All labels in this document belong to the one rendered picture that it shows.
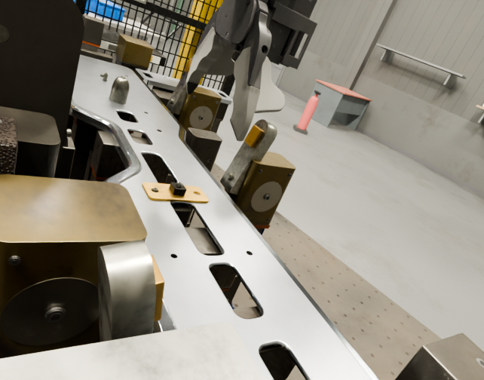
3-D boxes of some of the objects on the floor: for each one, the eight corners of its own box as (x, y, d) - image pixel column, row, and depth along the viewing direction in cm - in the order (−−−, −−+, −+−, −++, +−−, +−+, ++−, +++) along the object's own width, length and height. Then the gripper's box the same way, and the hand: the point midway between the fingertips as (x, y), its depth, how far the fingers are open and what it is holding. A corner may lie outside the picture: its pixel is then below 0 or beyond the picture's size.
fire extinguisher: (301, 134, 577) (320, 93, 550) (288, 127, 591) (305, 87, 565) (310, 135, 598) (329, 96, 572) (297, 127, 613) (315, 89, 586)
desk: (356, 130, 813) (372, 100, 784) (327, 128, 712) (344, 93, 684) (331, 117, 849) (346, 87, 821) (300, 113, 748) (316, 78, 720)
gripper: (391, -33, 33) (295, 160, 41) (276, -47, 47) (221, 99, 55) (328, -84, 28) (231, 148, 36) (220, -83, 42) (167, 84, 50)
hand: (205, 114), depth 43 cm, fingers open, 14 cm apart
